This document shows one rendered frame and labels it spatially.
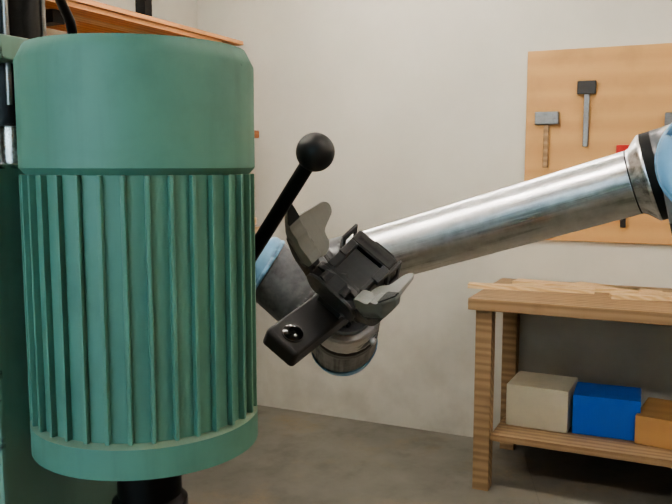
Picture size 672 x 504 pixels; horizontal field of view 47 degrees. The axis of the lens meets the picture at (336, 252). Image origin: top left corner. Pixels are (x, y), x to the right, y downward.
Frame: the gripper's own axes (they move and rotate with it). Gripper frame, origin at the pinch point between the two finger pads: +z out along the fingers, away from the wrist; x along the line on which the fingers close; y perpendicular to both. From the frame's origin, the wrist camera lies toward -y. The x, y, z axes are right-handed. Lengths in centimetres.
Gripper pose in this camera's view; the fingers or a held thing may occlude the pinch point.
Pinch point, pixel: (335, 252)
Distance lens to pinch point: 77.0
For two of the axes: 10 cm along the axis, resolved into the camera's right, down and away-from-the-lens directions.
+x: 7.3, 6.2, -2.8
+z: 0.1, -4.2, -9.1
